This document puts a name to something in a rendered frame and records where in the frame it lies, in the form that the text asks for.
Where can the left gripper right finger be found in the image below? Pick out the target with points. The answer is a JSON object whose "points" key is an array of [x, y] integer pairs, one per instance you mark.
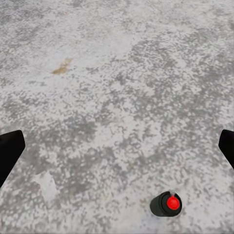
{"points": [[226, 145]]}

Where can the pesticide atomizer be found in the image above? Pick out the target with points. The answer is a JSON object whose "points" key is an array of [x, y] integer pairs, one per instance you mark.
{"points": [[167, 204]]}

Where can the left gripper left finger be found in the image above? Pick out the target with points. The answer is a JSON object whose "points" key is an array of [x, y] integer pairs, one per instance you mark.
{"points": [[11, 147]]}

